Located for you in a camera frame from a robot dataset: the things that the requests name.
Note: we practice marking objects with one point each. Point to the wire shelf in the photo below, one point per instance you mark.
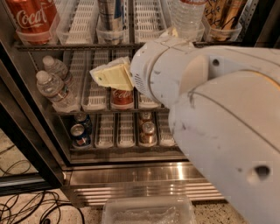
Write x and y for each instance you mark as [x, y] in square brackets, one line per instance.
[133, 46]
[110, 111]

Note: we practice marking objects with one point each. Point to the open fridge door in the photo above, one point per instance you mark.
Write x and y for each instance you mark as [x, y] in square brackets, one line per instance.
[16, 125]

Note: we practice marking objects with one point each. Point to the gold black tall can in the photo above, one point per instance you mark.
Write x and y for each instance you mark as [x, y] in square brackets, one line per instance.
[221, 18]

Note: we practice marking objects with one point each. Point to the rear brown soda can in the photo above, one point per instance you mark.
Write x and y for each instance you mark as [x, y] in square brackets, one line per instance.
[145, 117]

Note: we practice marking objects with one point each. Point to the front small water bottle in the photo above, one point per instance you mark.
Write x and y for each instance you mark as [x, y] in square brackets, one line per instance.
[56, 91]

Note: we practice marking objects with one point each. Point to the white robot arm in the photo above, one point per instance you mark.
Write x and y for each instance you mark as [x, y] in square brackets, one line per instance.
[224, 113]

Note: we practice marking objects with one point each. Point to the clear plastic bin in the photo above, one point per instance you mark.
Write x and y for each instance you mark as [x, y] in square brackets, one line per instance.
[149, 210]

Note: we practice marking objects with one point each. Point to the middle wire shelf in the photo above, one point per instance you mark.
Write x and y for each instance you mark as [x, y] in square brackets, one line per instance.
[110, 111]

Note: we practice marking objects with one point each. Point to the large clear water bottle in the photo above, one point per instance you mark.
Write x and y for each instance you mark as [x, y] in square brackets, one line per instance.
[186, 18]

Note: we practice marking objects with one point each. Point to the front brown soda can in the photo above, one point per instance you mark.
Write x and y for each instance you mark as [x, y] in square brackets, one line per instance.
[148, 133]

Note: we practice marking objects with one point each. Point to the brown soda can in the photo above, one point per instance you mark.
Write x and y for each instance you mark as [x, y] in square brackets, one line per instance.
[148, 133]
[145, 117]

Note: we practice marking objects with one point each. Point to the fridge bottom steel grille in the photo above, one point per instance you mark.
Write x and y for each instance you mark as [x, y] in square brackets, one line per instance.
[93, 186]

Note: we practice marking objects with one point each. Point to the large red coca-cola can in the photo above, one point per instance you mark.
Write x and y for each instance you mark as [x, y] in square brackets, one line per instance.
[34, 19]

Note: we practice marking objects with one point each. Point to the silver blue redbull can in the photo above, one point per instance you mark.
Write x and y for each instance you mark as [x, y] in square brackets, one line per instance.
[111, 13]

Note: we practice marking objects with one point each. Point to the small water bottle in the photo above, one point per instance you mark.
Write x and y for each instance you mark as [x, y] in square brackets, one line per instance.
[56, 91]
[58, 67]

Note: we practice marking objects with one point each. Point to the rear small water bottle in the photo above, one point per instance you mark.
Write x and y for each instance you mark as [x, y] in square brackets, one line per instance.
[58, 67]

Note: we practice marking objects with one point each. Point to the rear blue pepsi can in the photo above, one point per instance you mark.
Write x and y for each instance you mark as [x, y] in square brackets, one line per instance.
[84, 119]

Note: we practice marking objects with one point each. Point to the front red coke can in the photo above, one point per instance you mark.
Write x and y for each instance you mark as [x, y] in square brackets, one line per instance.
[121, 99]

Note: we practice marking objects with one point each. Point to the top wire shelf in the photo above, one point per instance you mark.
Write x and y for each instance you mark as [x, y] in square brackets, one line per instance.
[133, 46]

